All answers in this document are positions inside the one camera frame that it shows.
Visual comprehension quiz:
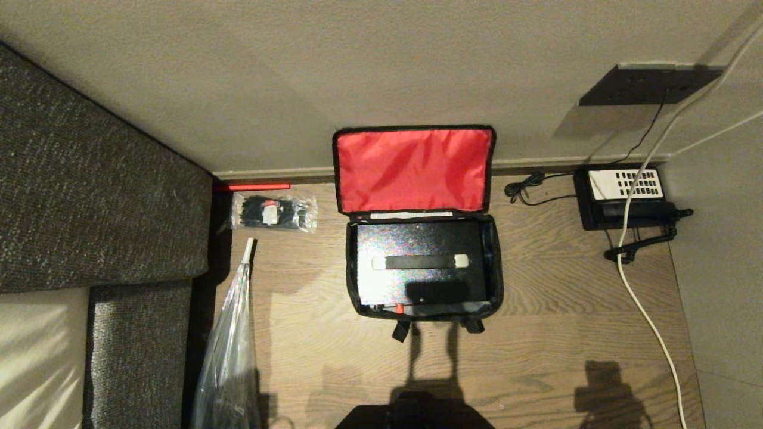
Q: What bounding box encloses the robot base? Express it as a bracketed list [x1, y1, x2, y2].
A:
[335, 392, 495, 429]

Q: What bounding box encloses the red lined bag lid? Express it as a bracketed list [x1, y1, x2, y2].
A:
[332, 125, 497, 216]

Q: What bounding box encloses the open black bag, red lining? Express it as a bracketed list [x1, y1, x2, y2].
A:
[345, 213, 505, 343]

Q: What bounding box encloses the clear plastic bag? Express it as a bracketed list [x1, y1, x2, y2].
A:
[191, 237, 263, 429]

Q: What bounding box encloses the red stick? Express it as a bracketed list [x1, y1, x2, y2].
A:
[217, 182, 291, 191]

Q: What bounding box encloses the black and white power adapter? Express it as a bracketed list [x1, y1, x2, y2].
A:
[573, 166, 694, 263]

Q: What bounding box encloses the grey fabric sofa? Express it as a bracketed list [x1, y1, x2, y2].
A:
[0, 42, 214, 429]

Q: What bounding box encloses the black case with handle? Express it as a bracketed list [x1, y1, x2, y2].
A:
[356, 220, 489, 308]

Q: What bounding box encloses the bag of black cable ties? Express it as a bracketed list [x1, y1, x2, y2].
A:
[229, 194, 318, 234]

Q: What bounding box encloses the black cable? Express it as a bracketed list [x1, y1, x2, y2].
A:
[504, 101, 668, 207]

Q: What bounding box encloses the black wall plate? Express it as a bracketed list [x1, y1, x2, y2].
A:
[578, 64, 725, 107]

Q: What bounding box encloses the thin white cable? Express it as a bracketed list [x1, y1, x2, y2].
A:
[666, 111, 763, 158]

